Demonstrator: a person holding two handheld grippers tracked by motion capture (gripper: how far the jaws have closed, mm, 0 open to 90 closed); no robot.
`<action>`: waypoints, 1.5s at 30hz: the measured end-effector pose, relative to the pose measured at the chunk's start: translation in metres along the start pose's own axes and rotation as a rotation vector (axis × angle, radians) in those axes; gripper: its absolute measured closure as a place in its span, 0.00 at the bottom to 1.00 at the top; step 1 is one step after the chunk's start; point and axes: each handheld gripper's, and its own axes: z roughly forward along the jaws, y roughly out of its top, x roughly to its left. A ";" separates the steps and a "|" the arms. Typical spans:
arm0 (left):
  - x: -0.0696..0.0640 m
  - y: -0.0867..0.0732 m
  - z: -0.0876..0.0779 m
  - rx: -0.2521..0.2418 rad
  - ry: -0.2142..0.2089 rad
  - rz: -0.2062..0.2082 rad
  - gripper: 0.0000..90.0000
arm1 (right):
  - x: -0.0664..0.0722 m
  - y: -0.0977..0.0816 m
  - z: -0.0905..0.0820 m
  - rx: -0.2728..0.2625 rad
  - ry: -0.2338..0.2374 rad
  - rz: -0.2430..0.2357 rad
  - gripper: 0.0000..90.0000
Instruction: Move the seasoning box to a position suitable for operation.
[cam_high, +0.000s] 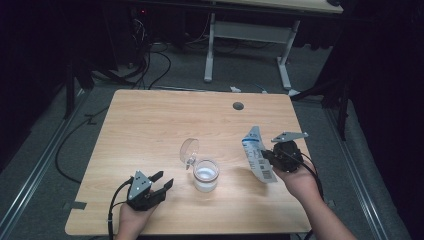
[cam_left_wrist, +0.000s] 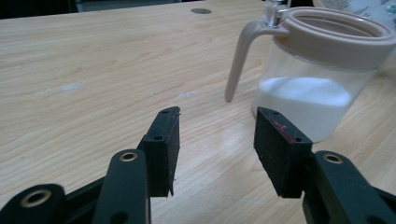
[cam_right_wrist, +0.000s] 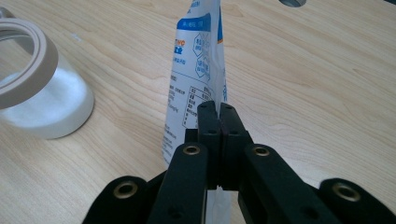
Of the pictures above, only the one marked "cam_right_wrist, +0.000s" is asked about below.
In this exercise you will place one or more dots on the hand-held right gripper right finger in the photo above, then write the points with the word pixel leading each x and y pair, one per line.
pixel 267 186

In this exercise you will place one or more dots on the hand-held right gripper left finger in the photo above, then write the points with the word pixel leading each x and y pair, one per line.
pixel 186 186

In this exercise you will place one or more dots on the white and blue pouch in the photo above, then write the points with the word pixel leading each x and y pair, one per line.
pixel 193 68

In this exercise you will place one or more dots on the clear jar with beige rim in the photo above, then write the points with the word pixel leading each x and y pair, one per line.
pixel 46 105

